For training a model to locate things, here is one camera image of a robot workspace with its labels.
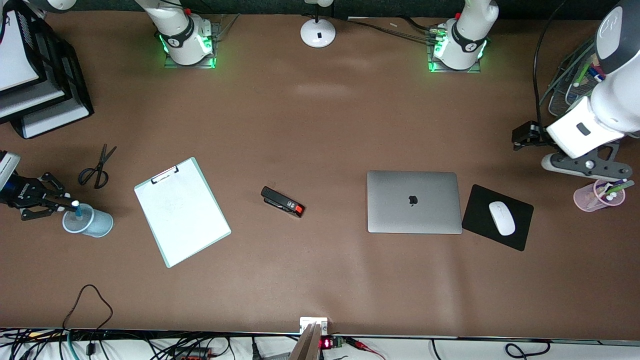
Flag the black cables between bases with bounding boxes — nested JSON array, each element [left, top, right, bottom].
[[347, 16, 442, 44]]

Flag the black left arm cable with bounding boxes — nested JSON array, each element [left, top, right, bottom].
[[533, 0, 569, 126]]

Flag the white computer mouse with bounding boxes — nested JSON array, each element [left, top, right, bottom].
[[488, 201, 517, 237]]

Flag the wire mesh desk organizer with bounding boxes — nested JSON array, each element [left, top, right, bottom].
[[540, 37, 610, 119]]

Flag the black scissors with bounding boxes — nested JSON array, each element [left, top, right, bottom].
[[78, 143, 118, 190]]

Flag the blue mesh pen cup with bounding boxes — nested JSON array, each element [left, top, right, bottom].
[[62, 202, 115, 238]]

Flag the black looped cable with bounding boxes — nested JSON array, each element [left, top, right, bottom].
[[62, 284, 114, 357]]

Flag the white paper sheet in tray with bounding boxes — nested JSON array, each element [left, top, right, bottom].
[[0, 14, 41, 93]]

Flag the green marker in organizer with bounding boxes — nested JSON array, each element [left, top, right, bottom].
[[573, 61, 594, 88]]

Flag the white lamp base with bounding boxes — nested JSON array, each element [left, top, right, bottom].
[[300, 0, 337, 49]]

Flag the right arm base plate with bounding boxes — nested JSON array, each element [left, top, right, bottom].
[[164, 20, 221, 69]]

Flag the black mouse pad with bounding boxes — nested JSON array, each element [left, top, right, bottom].
[[461, 184, 535, 252]]

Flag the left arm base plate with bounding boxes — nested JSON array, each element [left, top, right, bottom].
[[427, 30, 483, 74]]

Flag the black stacked paper tray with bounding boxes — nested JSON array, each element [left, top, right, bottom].
[[0, 0, 95, 140]]

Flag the black cable bundle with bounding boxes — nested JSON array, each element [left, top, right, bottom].
[[0, 327, 236, 360]]

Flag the black coiled cable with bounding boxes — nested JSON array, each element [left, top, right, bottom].
[[504, 340, 552, 360]]

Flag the pink translucent pen cup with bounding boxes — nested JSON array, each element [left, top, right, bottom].
[[573, 177, 627, 213]]

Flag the silver laptop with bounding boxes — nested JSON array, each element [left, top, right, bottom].
[[366, 170, 463, 235]]

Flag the white camera stand bracket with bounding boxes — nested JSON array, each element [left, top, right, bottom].
[[289, 316, 329, 360]]

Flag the green marker in pink cup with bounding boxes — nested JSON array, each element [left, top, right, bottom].
[[600, 181, 636, 197]]

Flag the black stapler with red tip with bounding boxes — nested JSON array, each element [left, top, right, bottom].
[[260, 186, 306, 219]]

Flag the clipboard with white paper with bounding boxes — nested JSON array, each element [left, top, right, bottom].
[[133, 156, 232, 269]]

